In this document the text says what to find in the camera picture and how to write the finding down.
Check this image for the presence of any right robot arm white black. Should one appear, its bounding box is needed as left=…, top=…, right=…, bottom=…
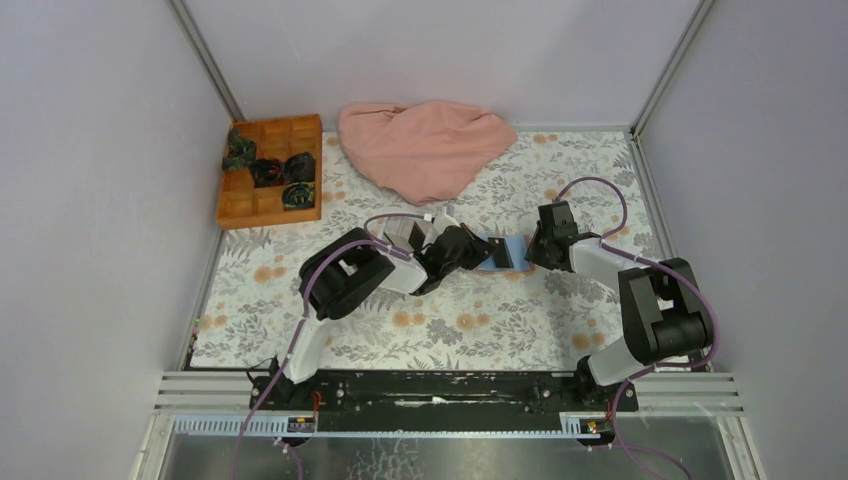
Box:
left=526, top=201, right=716, bottom=412

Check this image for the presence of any pink cloth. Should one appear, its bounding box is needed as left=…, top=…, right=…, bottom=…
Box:
left=337, top=100, right=518, bottom=206

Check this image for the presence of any floral table mat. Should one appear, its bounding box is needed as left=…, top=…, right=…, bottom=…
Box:
left=188, top=132, right=661, bottom=370

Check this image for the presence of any black rolled sock left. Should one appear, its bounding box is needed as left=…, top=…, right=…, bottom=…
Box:
left=248, top=158, right=285, bottom=188

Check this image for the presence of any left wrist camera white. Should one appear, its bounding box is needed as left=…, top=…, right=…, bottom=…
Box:
left=423, top=211, right=461, bottom=235

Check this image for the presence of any black rolled sock right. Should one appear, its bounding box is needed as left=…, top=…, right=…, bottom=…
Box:
left=282, top=152, right=316, bottom=184

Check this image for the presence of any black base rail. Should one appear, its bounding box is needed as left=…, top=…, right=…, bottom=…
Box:
left=247, top=370, right=639, bottom=433

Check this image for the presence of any brown leather card holder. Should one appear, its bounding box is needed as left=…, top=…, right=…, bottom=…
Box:
left=476, top=235, right=531, bottom=273

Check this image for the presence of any white translucent card box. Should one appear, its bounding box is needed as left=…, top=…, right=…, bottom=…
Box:
left=380, top=216, right=437, bottom=253

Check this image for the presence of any dark patterned rolled sock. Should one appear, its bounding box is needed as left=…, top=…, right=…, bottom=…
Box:
left=281, top=182, right=316, bottom=211

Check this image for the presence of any black rolled sock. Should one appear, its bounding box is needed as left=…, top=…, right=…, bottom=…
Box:
left=248, top=158, right=285, bottom=188
left=282, top=152, right=316, bottom=184

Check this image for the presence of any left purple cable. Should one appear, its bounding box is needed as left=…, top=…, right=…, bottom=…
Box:
left=228, top=211, right=435, bottom=480

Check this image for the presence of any green patterned rolled sock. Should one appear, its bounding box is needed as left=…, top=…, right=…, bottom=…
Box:
left=221, top=127, right=257, bottom=172

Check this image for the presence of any black credit card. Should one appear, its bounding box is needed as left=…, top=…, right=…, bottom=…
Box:
left=407, top=221, right=428, bottom=251

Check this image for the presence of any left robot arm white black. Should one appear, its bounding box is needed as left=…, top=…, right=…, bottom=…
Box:
left=263, top=223, right=499, bottom=411

